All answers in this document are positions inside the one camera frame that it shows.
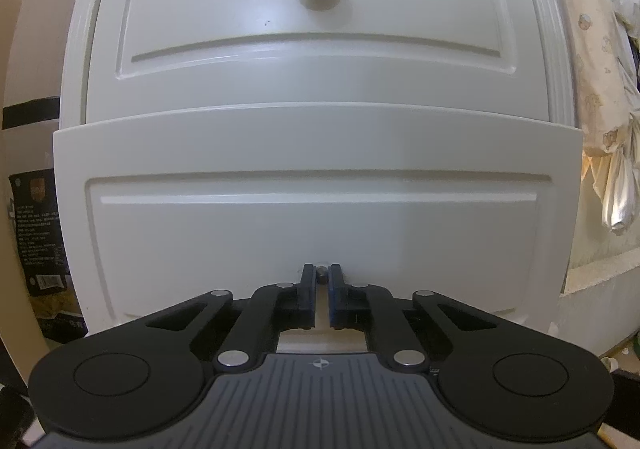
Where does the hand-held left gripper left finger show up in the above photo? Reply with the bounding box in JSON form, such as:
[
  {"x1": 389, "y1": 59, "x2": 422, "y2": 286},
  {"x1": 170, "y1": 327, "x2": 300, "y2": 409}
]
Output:
[{"x1": 146, "y1": 264, "x2": 317, "y2": 375}]

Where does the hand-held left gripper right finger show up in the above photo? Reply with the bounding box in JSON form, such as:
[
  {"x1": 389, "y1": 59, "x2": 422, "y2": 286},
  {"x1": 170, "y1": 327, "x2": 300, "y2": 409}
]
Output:
[{"x1": 328, "y1": 263, "x2": 499, "y2": 373}]

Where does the white drawer with metal knob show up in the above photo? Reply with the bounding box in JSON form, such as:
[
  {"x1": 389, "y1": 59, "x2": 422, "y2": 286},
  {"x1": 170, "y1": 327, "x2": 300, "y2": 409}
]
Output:
[{"x1": 52, "y1": 103, "x2": 585, "y2": 341}]

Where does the white drawer with floral knob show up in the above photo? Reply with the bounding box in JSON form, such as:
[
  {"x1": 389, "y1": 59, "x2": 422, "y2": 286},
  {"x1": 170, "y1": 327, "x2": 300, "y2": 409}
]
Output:
[{"x1": 86, "y1": 0, "x2": 554, "y2": 130}]

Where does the beige bed base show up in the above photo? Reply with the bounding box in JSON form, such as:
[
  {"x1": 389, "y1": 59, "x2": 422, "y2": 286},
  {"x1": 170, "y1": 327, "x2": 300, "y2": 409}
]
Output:
[{"x1": 554, "y1": 249, "x2": 640, "y2": 346}]

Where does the black printed bag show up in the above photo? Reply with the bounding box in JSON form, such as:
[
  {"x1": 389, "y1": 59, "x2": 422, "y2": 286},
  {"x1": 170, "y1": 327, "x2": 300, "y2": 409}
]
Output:
[{"x1": 7, "y1": 168, "x2": 87, "y2": 346}]

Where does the white plastic bag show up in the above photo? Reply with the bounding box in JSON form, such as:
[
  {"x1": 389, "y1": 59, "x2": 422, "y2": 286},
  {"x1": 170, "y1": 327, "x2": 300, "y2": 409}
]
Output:
[{"x1": 592, "y1": 141, "x2": 637, "y2": 236}]

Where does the white wooden nightstand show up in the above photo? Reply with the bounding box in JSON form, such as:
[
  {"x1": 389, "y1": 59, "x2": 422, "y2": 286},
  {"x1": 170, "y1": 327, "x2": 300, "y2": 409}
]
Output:
[{"x1": 59, "y1": 0, "x2": 577, "y2": 341}]

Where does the bear print cloth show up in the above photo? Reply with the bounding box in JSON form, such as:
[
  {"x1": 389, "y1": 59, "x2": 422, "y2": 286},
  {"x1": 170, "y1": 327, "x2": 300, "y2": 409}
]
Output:
[{"x1": 552, "y1": 0, "x2": 640, "y2": 180}]

